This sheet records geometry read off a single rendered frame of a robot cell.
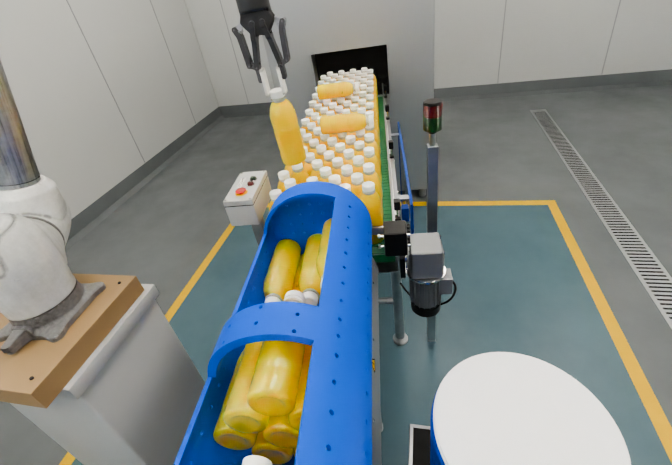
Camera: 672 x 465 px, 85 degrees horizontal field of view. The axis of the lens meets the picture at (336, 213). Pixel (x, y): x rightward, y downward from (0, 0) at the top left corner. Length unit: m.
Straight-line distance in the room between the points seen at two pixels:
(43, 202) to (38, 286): 0.24
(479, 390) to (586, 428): 0.16
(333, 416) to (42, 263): 0.76
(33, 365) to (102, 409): 0.20
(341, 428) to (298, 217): 0.59
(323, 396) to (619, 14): 5.28
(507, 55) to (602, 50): 1.02
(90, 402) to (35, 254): 0.37
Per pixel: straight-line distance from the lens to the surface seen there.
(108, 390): 1.16
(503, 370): 0.78
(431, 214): 1.51
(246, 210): 1.23
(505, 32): 5.20
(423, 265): 1.28
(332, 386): 0.57
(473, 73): 5.25
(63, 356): 1.05
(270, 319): 0.61
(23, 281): 1.06
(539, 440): 0.73
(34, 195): 1.19
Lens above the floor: 1.68
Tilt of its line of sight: 34 degrees down
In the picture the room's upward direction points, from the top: 10 degrees counter-clockwise
